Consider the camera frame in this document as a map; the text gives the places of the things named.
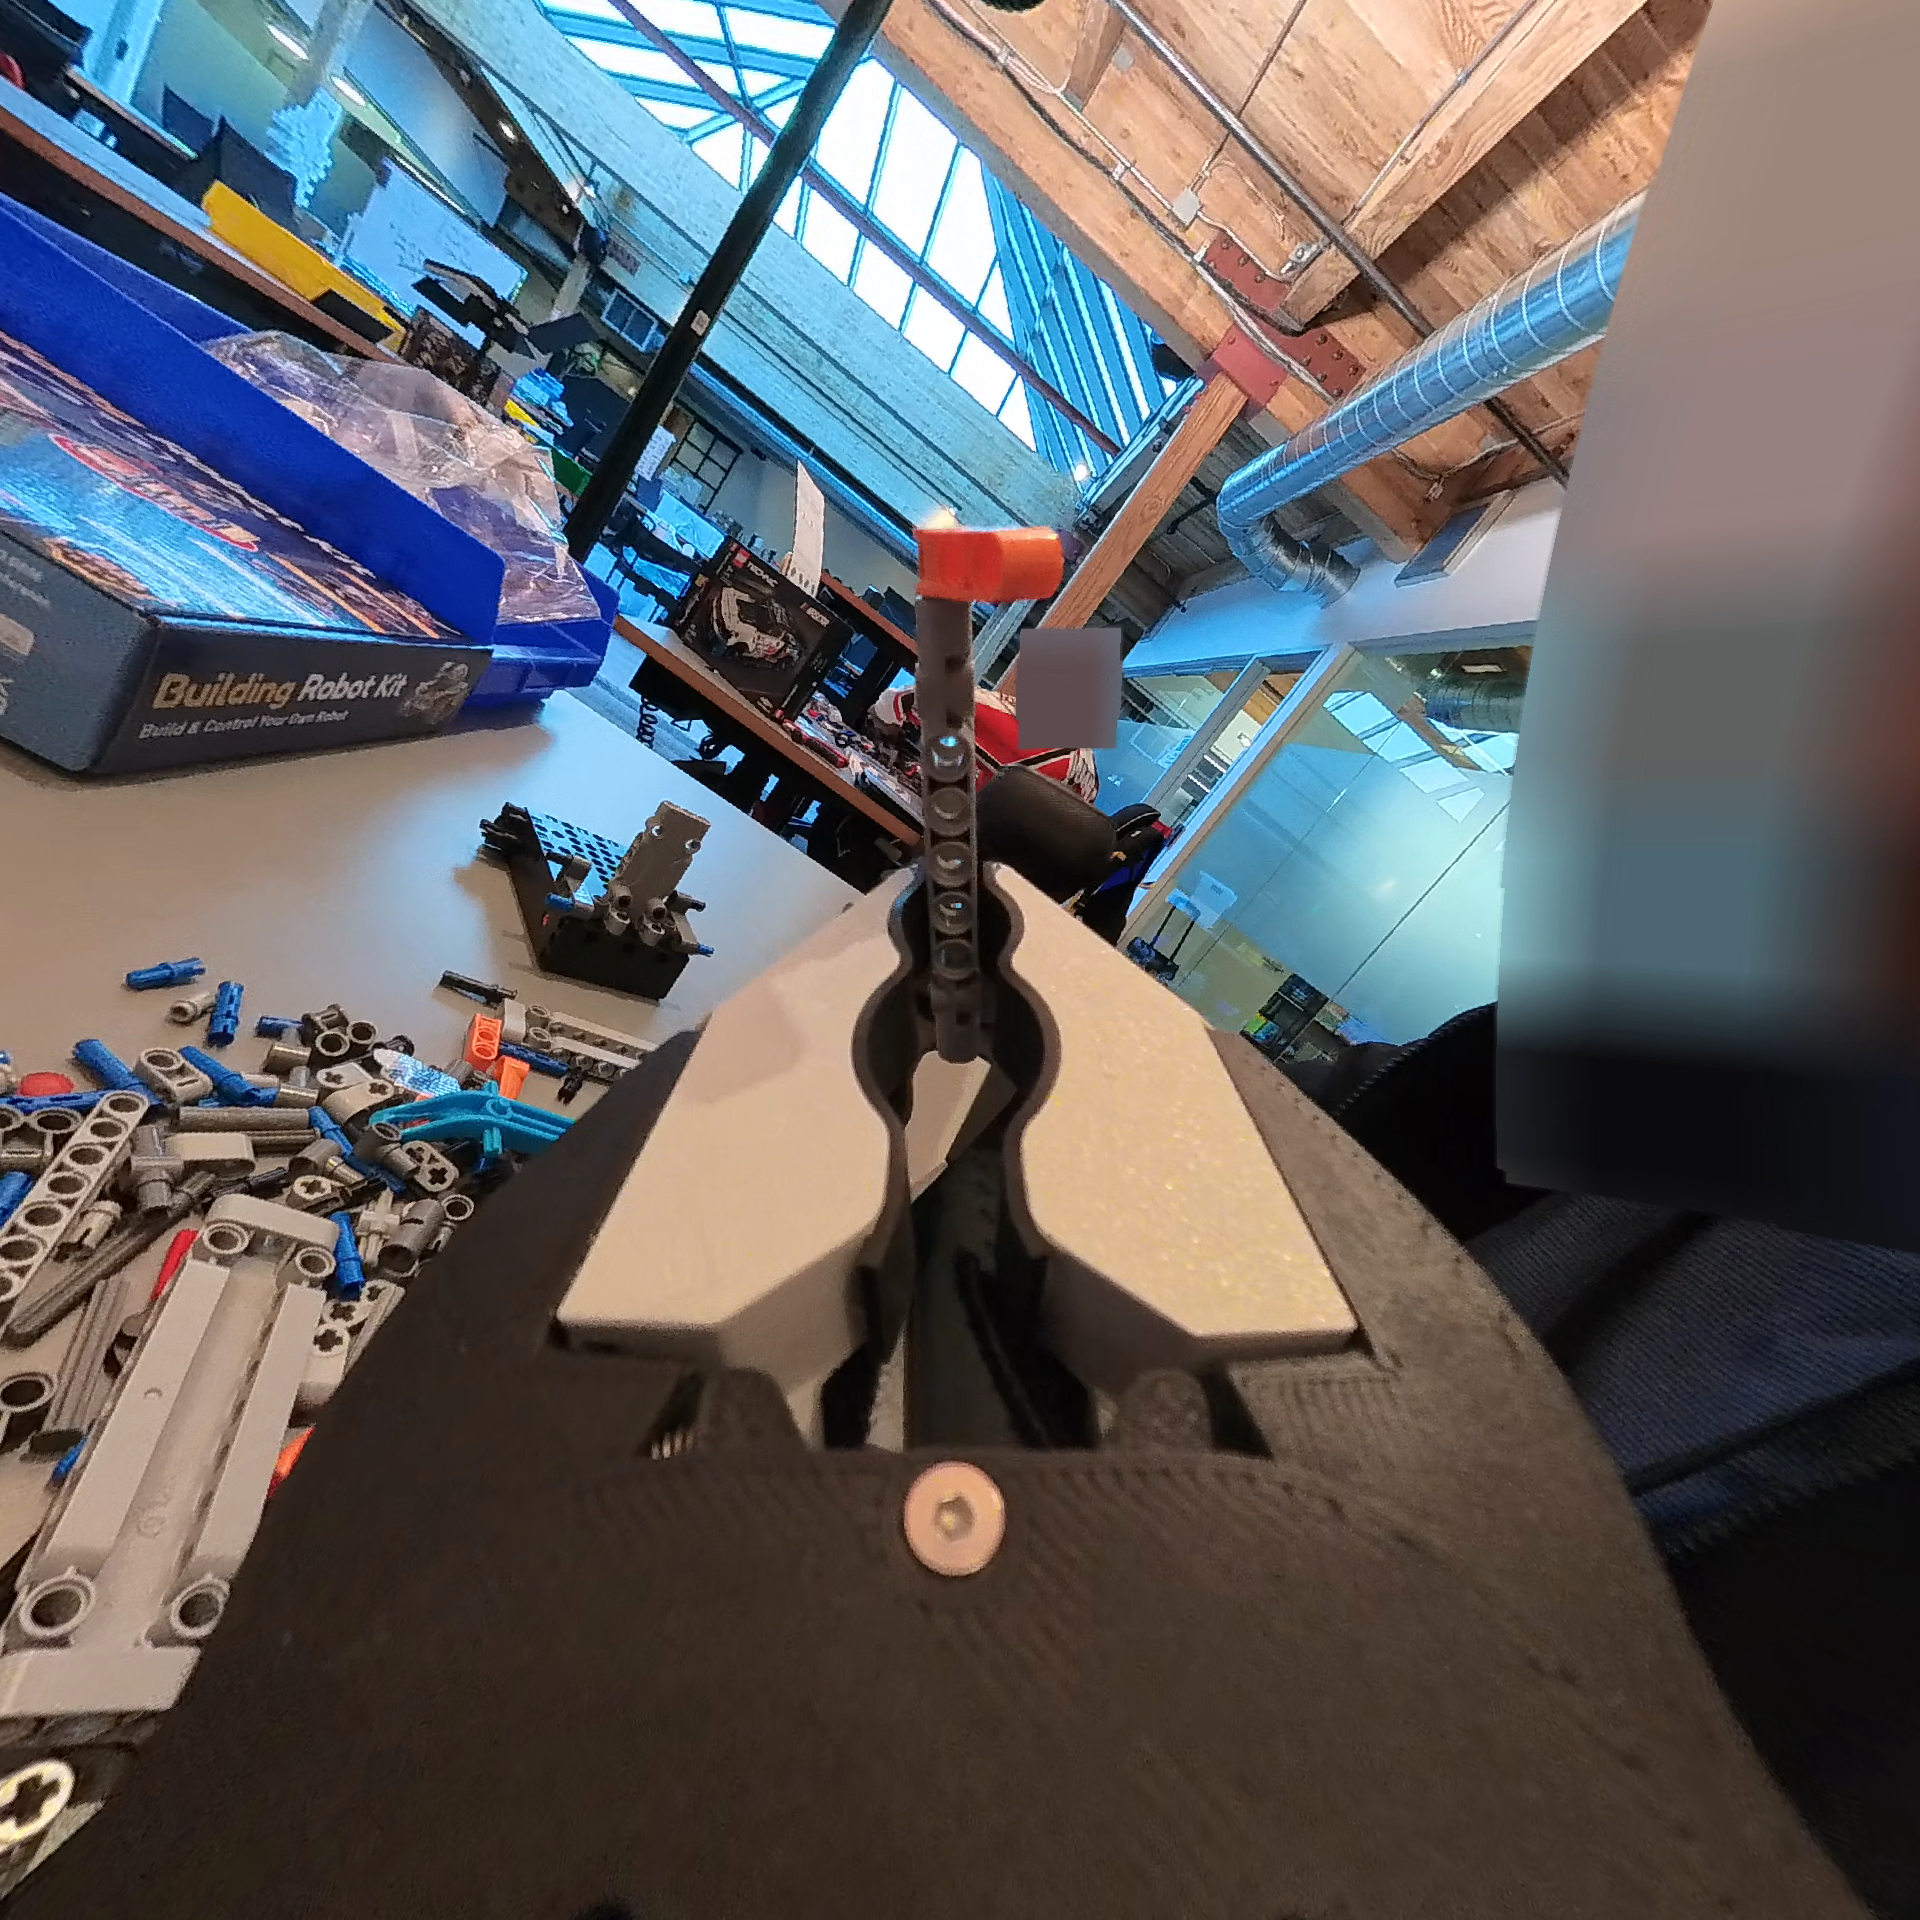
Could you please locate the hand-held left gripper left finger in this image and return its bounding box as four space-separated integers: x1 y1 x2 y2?
559 870 931 1448

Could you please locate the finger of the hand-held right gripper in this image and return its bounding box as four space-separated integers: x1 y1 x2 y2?
901 1052 1018 1192

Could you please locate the pile of building pieces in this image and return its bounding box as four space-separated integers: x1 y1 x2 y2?
0 957 586 1486

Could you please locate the blue robot kit box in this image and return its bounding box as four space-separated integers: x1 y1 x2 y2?
0 321 497 778

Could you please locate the blue shirt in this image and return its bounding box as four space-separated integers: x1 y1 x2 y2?
1471 1178 1920 1546

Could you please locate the light blue separator tool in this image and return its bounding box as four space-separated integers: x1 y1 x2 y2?
370 1085 581 1165

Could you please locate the black metal pole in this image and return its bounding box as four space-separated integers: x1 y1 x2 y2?
563 0 889 562

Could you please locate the grey perforated thin beam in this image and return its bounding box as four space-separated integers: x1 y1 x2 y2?
917 594 991 1063

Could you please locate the black car model box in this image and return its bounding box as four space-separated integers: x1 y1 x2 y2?
666 532 857 719

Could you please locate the blue storage bin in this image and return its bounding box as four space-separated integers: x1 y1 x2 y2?
0 191 622 707

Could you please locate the clear plastic bag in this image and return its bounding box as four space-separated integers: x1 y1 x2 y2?
203 332 605 624

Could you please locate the light grey rectangular frame piece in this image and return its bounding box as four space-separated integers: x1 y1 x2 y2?
0 1192 350 1715
503 1002 662 1077

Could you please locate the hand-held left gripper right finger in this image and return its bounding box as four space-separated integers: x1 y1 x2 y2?
983 866 1359 1448

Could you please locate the yellow bin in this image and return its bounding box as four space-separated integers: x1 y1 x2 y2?
203 178 412 349

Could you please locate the orange connector piece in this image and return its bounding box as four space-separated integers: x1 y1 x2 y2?
917 519 1059 605

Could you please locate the black and grey block model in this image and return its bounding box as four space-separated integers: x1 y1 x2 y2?
477 799 717 1002

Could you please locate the silver ventilation duct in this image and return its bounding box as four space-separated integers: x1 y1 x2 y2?
1214 187 1651 605

